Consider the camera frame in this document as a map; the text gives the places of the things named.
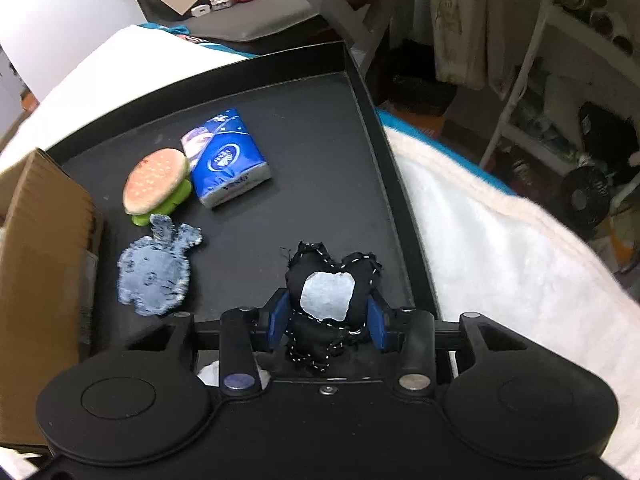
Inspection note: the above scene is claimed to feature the cardboard box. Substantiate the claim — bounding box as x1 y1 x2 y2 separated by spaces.
0 148 105 448

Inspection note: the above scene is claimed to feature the grey bench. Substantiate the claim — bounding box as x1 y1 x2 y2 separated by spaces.
145 0 348 45

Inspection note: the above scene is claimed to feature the black fan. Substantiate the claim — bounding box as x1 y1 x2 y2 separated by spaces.
559 166 612 241

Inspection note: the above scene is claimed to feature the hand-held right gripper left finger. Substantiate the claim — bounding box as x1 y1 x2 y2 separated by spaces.
122 287 293 395

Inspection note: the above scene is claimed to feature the black tray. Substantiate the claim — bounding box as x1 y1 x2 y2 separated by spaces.
37 40 461 381

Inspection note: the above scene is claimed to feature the denim fabric toy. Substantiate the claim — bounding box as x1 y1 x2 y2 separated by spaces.
116 213 204 317

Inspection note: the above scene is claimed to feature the white blanket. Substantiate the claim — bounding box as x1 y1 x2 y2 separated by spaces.
0 25 640 480

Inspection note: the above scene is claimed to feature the black plush toy white patch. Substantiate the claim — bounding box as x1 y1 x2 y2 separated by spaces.
281 241 383 373

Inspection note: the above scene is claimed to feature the white shelf rack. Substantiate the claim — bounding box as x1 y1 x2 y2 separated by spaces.
477 0 640 211

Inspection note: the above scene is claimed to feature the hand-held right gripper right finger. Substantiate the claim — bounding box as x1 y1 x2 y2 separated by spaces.
366 295 532 395

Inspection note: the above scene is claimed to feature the burger plush toy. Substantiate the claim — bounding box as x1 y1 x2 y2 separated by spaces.
122 148 194 227

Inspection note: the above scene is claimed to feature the blue tissue pack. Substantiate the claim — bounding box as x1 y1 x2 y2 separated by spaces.
181 108 272 209

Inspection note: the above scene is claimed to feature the white fluffy cloth ball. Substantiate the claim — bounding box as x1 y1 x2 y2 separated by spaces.
196 352 271 389

